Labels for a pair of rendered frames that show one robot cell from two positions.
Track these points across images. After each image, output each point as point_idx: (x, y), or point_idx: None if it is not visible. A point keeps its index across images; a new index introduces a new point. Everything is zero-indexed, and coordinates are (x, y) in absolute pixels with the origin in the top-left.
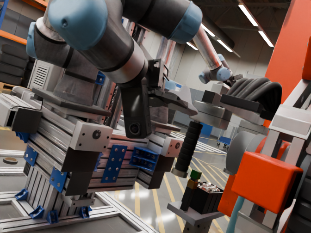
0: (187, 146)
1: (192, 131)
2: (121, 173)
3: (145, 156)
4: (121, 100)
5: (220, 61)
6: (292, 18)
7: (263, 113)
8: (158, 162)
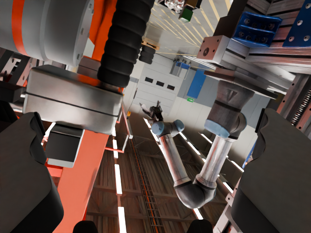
0: (125, 20)
1: (112, 59)
2: (300, 1)
3: (253, 34)
4: None
5: (159, 141)
6: (90, 174)
7: (6, 95)
8: (233, 27)
